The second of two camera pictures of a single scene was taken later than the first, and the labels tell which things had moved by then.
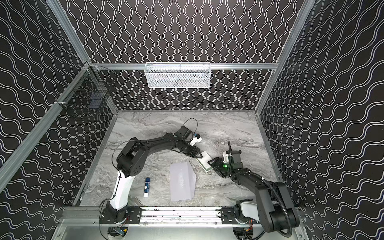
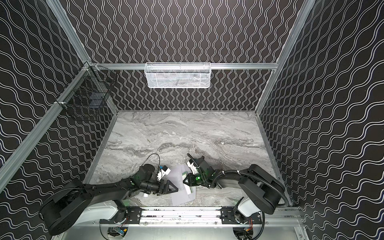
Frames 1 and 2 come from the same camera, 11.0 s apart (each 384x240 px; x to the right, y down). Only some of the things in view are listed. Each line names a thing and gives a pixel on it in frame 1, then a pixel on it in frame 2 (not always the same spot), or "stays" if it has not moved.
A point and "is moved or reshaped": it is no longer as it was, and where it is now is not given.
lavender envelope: x=182 y=181 stays
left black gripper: x=189 y=149 -> x=161 y=186
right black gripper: x=218 y=165 -> x=193 y=177
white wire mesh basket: x=177 y=75 stays
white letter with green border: x=203 y=161 is moved or reshaped
